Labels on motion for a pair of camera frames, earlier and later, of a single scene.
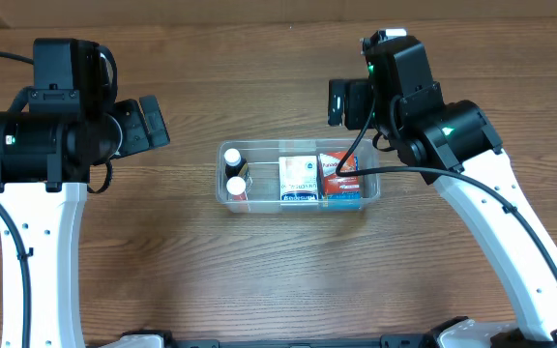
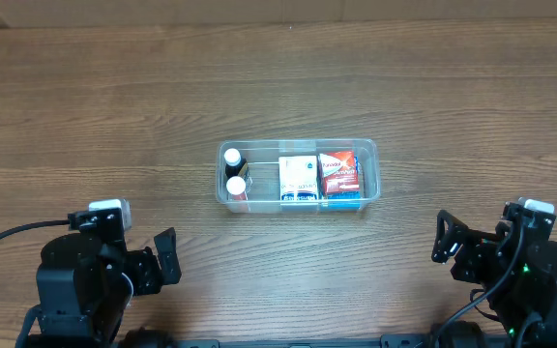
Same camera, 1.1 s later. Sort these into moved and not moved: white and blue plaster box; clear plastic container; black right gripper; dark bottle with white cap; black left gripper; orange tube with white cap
Moved: black left gripper; black right gripper
Not moved: clear plastic container; dark bottle with white cap; orange tube with white cap; white and blue plaster box
